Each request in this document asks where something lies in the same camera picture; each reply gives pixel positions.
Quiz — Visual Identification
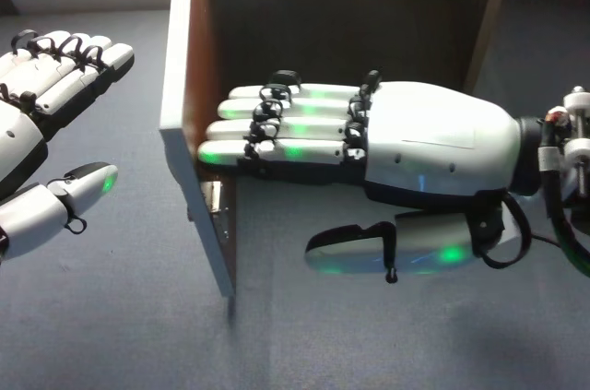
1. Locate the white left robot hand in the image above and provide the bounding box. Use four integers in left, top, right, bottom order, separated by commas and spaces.
0, 29, 136, 266

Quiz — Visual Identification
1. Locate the light wooden cabinet body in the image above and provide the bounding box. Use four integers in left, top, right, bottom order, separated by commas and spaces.
202, 0, 518, 100

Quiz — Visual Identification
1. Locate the white-edged brown cabinet door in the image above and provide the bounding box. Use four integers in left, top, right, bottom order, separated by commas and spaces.
159, 0, 239, 300

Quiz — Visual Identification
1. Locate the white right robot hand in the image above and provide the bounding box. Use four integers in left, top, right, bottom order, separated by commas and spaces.
196, 69, 525, 285

